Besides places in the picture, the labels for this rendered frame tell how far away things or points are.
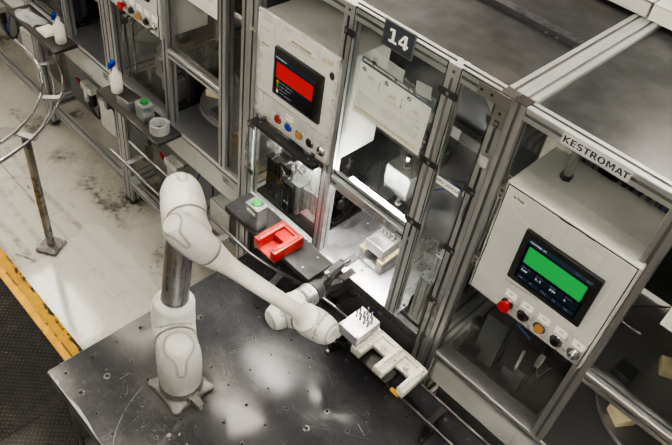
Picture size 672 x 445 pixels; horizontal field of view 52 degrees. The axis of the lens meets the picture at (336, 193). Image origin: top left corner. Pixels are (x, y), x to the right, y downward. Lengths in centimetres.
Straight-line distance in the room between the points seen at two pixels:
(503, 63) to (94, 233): 281
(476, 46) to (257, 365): 148
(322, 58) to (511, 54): 63
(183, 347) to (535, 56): 151
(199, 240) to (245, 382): 81
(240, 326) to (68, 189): 196
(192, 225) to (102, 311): 181
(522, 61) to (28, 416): 264
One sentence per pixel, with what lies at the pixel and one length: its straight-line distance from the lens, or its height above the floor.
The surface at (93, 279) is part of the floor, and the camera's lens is 399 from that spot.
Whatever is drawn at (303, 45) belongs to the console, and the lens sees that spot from 240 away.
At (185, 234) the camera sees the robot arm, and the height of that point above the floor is 151.
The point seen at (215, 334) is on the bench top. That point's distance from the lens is 287.
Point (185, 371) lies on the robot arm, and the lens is 254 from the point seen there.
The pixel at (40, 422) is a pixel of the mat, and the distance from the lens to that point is 354.
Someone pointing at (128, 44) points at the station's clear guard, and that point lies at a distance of 359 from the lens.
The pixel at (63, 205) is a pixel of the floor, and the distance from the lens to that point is 443.
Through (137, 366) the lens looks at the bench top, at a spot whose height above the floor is 68.
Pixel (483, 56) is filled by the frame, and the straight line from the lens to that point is 209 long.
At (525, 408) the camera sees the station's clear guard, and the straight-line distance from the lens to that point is 255.
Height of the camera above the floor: 303
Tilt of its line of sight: 43 degrees down
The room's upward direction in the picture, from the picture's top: 9 degrees clockwise
